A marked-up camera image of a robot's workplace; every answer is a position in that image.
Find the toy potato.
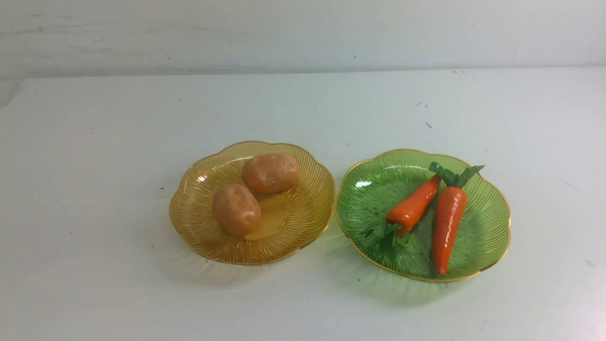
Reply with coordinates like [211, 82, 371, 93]
[212, 183, 261, 237]
[241, 153, 301, 195]

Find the toy carrot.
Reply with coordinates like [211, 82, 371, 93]
[363, 175, 441, 248]
[428, 162, 485, 277]

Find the amber ribbed plastic plate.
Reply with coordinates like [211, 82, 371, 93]
[169, 141, 336, 266]

